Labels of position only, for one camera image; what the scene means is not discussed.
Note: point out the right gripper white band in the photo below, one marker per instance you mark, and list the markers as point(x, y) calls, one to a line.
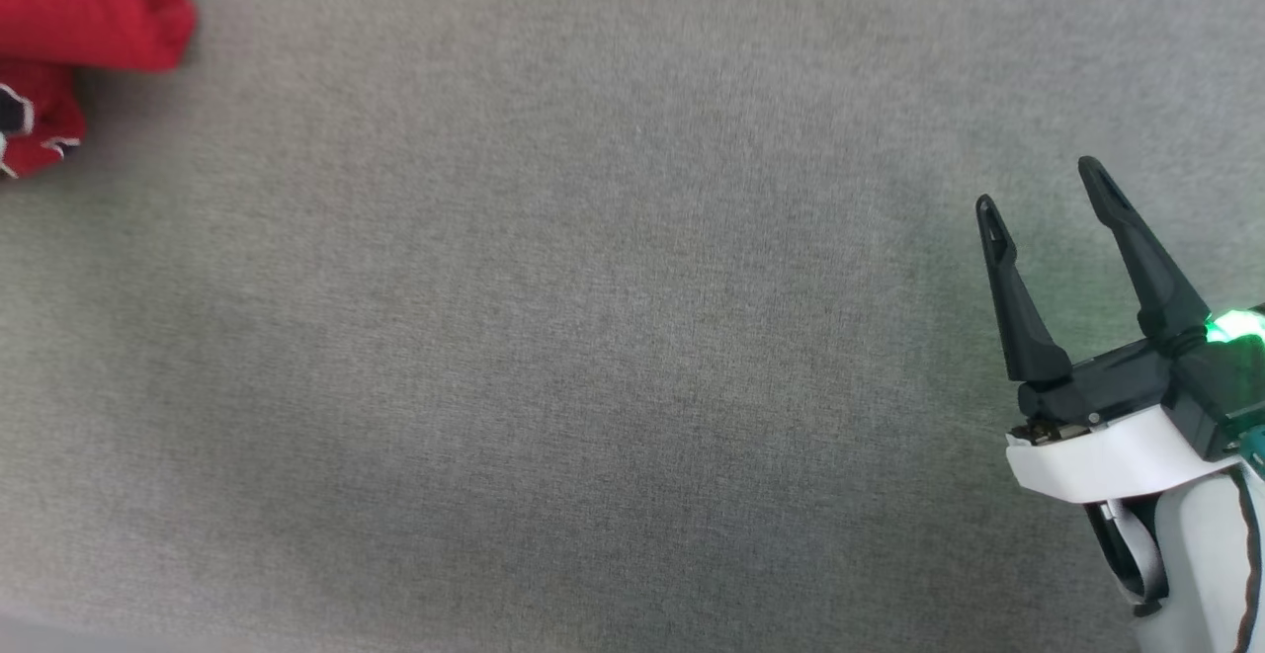
point(1107, 450)

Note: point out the red white-trimmed t-shirt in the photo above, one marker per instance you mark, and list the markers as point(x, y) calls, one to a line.
point(79, 1)

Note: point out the grey fabric sofa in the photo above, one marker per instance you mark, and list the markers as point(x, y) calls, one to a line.
point(593, 337)

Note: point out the teal right camera connector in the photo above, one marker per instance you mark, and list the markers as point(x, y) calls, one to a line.
point(1253, 446)

